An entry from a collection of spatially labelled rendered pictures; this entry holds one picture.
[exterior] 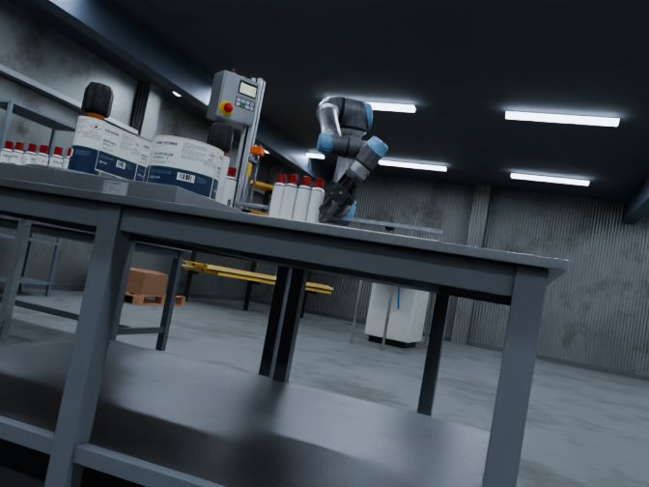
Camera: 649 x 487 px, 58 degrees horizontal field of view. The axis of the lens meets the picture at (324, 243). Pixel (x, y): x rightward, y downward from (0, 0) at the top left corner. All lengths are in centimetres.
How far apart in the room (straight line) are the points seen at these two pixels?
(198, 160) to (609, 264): 1055
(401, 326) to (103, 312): 684
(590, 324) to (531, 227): 204
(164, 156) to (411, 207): 1053
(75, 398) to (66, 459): 14
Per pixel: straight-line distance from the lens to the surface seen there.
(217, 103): 242
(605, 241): 1179
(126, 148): 196
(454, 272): 121
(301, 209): 215
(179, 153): 162
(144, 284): 788
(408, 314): 814
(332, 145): 216
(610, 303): 1172
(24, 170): 179
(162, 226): 145
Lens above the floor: 71
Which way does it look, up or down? 4 degrees up
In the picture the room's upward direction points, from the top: 10 degrees clockwise
